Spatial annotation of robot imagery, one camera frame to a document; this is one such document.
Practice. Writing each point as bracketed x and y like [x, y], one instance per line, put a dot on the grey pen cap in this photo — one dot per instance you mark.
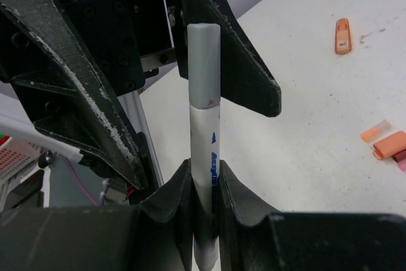
[204, 64]

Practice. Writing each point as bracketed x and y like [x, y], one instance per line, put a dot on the white grey capped pen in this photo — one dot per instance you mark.
[204, 163]

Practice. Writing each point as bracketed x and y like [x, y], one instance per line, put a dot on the clear orange pen cap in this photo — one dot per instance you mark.
[376, 131]

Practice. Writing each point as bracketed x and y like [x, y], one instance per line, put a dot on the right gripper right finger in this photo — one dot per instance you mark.
[253, 235]

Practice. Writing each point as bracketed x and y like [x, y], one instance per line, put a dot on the orange highlighter cap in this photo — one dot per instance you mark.
[389, 146]

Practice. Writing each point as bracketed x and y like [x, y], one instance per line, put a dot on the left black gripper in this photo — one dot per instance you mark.
[54, 54]

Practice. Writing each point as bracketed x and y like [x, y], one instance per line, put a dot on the dark red pen cap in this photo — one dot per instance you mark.
[400, 156]

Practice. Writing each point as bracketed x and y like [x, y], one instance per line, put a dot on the orange capped pen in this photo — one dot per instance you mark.
[343, 43]

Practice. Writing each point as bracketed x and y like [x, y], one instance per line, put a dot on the translucent pink pen cap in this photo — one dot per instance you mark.
[402, 165]

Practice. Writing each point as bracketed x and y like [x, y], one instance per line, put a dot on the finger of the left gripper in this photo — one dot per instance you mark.
[245, 78]

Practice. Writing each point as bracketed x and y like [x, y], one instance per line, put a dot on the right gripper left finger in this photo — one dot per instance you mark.
[155, 234]

